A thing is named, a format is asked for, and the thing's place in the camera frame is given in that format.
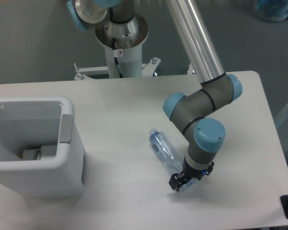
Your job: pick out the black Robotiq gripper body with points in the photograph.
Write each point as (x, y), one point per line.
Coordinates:
(193, 171)

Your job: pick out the white open trash can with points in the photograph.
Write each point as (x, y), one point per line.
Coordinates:
(32, 122)

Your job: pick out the blue plastic bag on floor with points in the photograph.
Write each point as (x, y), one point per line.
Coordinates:
(273, 11)

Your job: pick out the white green trash in bin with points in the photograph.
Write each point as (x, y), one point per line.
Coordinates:
(45, 152)

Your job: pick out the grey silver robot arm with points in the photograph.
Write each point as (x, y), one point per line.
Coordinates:
(190, 114)

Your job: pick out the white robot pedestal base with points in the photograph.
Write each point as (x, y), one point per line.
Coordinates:
(123, 48)

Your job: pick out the clear blue plastic bottle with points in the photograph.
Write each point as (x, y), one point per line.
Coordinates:
(168, 154)

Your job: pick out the white stand foot with bolt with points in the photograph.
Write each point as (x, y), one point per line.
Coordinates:
(190, 70)

